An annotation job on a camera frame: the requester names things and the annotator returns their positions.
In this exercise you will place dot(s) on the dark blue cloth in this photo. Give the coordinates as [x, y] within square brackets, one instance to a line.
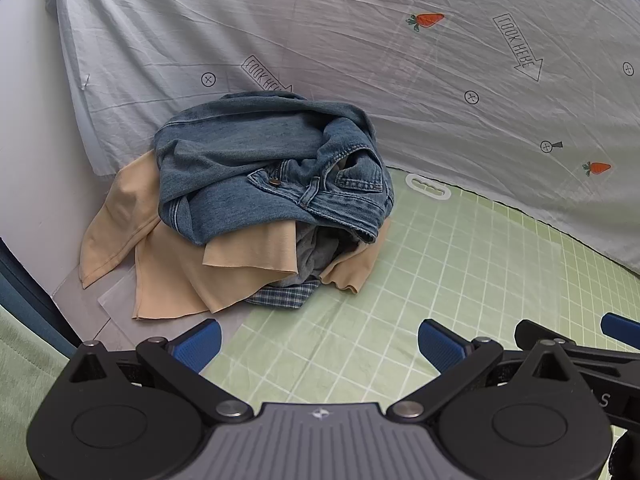
[30, 300]

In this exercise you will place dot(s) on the green grid mat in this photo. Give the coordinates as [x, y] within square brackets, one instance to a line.
[450, 270]

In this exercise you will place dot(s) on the beige shirt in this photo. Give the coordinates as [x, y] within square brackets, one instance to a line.
[165, 270]

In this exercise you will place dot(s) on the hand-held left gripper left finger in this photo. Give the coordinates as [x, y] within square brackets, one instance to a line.
[199, 344]

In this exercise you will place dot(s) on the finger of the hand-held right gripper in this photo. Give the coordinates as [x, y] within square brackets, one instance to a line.
[622, 325]
[530, 331]

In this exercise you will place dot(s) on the grey garment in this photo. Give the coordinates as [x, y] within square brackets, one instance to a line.
[315, 255]

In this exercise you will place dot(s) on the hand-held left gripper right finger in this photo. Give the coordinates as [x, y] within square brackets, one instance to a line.
[440, 347]

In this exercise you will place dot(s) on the blue denim jeans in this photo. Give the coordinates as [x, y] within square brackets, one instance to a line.
[225, 160]

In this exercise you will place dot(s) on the pale green fabric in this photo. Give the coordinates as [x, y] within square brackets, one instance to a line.
[25, 385]

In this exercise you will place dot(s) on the blue plaid shirt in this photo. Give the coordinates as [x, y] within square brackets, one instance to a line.
[285, 295]

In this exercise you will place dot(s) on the white carrot print sheet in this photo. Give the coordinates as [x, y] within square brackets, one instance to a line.
[350, 35]

